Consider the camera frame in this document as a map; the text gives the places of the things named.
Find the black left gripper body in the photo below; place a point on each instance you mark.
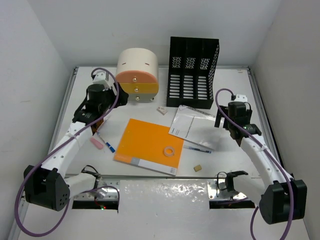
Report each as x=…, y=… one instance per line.
x=110, y=100

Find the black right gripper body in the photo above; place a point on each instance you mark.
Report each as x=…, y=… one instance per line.
x=227, y=124

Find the white spiral manual booklet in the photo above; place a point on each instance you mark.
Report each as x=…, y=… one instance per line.
x=196, y=126

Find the cream round drawer cabinet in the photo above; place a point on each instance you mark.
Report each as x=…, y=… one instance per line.
x=137, y=73

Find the black mesh file organizer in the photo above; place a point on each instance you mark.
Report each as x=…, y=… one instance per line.
x=191, y=71

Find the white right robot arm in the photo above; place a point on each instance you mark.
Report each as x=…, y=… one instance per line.
x=279, y=196

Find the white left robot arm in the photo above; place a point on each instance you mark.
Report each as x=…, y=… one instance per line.
x=47, y=185

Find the pink eraser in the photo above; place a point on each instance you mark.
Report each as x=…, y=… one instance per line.
x=96, y=143

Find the blue gel pen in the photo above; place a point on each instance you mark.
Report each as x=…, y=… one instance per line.
x=197, y=149

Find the white blue marker pen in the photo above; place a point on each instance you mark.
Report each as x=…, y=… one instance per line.
x=106, y=143

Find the tan eraser block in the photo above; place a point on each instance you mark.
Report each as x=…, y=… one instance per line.
x=197, y=168

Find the clear tape roll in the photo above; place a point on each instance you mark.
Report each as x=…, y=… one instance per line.
x=169, y=151

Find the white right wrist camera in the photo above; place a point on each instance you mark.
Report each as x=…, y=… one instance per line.
x=239, y=98

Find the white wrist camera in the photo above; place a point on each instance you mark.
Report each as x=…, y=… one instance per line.
x=102, y=78
x=239, y=98

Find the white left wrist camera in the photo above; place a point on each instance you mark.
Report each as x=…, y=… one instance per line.
x=102, y=78

